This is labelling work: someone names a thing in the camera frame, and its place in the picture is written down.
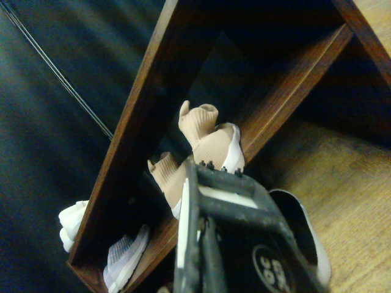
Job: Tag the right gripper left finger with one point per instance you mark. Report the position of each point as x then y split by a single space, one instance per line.
189 250

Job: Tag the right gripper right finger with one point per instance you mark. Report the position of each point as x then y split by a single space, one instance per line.
244 204

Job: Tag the beige shoe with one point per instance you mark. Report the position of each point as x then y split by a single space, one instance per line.
210 140
168 180

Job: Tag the black shoe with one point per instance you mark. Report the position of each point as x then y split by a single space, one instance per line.
311 232

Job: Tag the lilac shoe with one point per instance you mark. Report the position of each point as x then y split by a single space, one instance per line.
125 259

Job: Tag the white shoe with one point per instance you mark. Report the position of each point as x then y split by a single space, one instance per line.
67 241
73 213

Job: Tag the brown shoe rack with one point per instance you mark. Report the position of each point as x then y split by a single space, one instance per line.
137 122

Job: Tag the black curtain stand pole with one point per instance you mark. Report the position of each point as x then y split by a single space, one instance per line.
61 76

